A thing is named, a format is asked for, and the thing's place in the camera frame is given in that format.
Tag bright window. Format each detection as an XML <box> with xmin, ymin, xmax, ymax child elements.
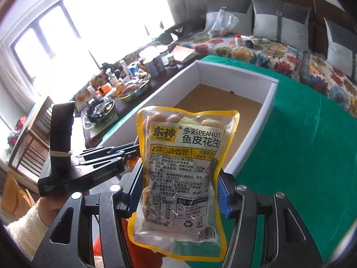
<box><xmin>10</xmin><ymin>0</ymin><xmax>180</xmax><ymax>91</ymax></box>

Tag wooden chair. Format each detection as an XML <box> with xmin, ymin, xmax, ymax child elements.
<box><xmin>8</xmin><ymin>96</ymin><xmax>55</xmax><ymax>174</ymax></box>

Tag grey curtain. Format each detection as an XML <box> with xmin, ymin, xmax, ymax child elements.
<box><xmin>156</xmin><ymin>0</ymin><xmax>205</xmax><ymax>32</ymax></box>

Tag orange book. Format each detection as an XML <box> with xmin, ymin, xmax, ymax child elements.
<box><xmin>172</xmin><ymin>45</ymin><xmax>197</xmax><ymax>64</ymax></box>

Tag person's left forearm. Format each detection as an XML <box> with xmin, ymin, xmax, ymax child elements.
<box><xmin>5</xmin><ymin>205</ymin><xmax>52</xmax><ymax>266</ymax></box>

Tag grey two-tone pillow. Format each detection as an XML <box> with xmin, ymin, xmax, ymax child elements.
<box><xmin>323</xmin><ymin>17</ymin><xmax>357</xmax><ymax>82</ymax></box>
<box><xmin>252</xmin><ymin>0</ymin><xmax>312</xmax><ymax>51</ymax></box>
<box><xmin>204</xmin><ymin>0</ymin><xmax>255</xmax><ymax>32</ymax></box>

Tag clear plastic bag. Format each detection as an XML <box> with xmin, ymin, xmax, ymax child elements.
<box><xmin>208</xmin><ymin>8</ymin><xmax>240</xmax><ymax>36</ymax></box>

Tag person's left hand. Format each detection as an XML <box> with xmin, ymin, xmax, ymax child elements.
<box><xmin>37</xmin><ymin>188</ymin><xmax>90</xmax><ymax>227</ymax></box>

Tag green satin bedspread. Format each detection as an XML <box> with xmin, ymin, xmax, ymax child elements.
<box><xmin>89</xmin><ymin>56</ymin><xmax>357</xmax><ymax>263</ymax></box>

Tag white cardboard box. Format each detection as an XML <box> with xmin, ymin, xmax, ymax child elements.
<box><xmin>97</xmin><ymin>59</ymin><xmax>279</xmax><ymax>177</ymax></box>

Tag plate with dark item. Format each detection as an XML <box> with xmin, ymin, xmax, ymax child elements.
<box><xmin>83</xmin><ymin>98</ymin><xmax>116</xmax><ymax>128</ymax></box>

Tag cluttered wooden table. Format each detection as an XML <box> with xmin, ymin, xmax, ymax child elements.
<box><xmin>74</xmin><ymin>42</ymin><xmax>179</xmax><ymax>147</ymax></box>

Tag red flowers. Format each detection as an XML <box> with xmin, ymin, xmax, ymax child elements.
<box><xmin>7</xmin><ymin>115</ymin><xmax>27</xmax><ymax>147</ymax></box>

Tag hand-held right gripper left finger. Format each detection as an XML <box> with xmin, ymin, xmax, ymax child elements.
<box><xmin>33</xmin><ymin>159</ymin><xmax>145</xmax><ymax>268</ymax></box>

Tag dark armchair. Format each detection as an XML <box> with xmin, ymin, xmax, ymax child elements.
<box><xmin>162</xmin><ymin>23</ymin><xmax>191</xmax><ymax>39</ymax></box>

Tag person's red clothing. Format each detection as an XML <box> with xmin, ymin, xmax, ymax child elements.
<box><xmin>92</xmin><ymin>220</ymin><xmax>164</xmax><ymax>268</ymax></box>

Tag patterned tray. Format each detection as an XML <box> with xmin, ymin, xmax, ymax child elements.
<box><xmin>114</xmin><ymin>73</ymin><xmax>152</xmax><ymax>101</ymax></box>

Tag yellow peanut bag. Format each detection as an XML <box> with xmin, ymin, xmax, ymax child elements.
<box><xmin>127</xmin><ymin>105</ymin><xmax>241</xmax><ymax>261</ymax></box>

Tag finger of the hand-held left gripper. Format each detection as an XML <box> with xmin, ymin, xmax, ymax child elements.
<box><xmin>74</xmin><ymin>142</ymin><xmax>140</xmax><ymax>160</ymax></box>
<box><xmin>80</xmin><ymin>150</ymin><xmax>139</xmax><ymax>168</ymax></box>

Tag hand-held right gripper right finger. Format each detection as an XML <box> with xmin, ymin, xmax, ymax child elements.
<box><xmin>208</xmin><ymin>159</ymin><xmax>324</xmax><ymax>268</ymax></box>

